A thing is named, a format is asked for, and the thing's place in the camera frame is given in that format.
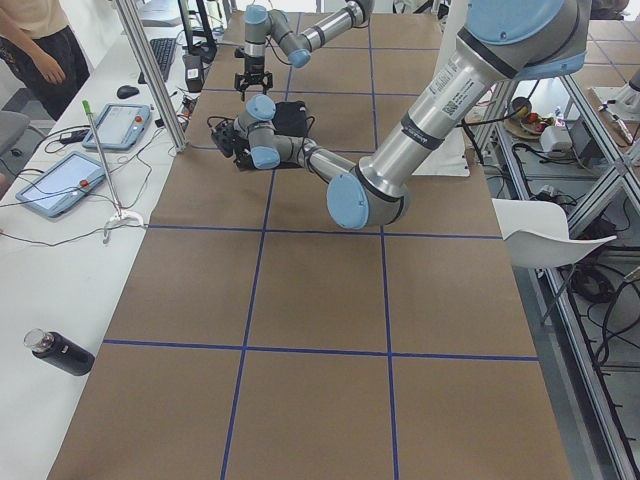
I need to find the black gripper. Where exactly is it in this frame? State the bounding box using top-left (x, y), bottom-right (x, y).
top-left (234, 45), bottom-right (273, 101)
top-left (212, 121), bottom-right (250, 167)

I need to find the black graphic t-shirt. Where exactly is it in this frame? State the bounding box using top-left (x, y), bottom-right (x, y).
top-left (234, 100), bottom-right (309, 170)

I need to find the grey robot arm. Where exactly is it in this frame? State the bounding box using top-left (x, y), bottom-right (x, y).
top-left (212, 1), bottom-right (591, 229)
top-left (234, 0), bottom-right (375, 100)

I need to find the black keyboard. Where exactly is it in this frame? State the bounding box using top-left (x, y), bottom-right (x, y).
top-left (149, 37), bottom-right (177, 81)

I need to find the black computer mouse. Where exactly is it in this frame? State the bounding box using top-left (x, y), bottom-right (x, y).
top-left (116, 85), bottom-right (139, 100)

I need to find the green tipped metal rod stand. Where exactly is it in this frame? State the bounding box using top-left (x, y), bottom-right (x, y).
top-left (82, 100), bottom-right (145, 244)

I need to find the near blue teach pendant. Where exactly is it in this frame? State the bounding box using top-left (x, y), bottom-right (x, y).
top-left (15, 152), bottom-right (105, 219)

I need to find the seated person beige shirt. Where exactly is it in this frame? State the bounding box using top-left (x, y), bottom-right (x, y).
top-left (1, 0), bottom-right (90, 120)

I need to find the bowl with yellow ball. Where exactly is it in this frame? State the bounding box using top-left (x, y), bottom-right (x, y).
top-left (510, 96), bottom-right (532, 119)

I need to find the black water bottle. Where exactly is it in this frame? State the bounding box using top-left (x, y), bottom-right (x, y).
top-left (23, 328), bottom-right (95, 376)

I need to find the white power adapter box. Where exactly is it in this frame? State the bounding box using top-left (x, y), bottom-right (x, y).
top-left (539, 126), bottom-right (573, 154)

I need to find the white plastic chair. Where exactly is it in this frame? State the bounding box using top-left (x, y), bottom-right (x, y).
top-left (492, 198), bottom-right (617, 269)

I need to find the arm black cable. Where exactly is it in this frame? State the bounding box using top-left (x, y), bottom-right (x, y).
top-left (206, 114), bottom-right (318, 151)

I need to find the aluminium frame post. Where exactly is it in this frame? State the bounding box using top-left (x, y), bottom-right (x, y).
top-left (114, 0), bottom-right (187, 153)

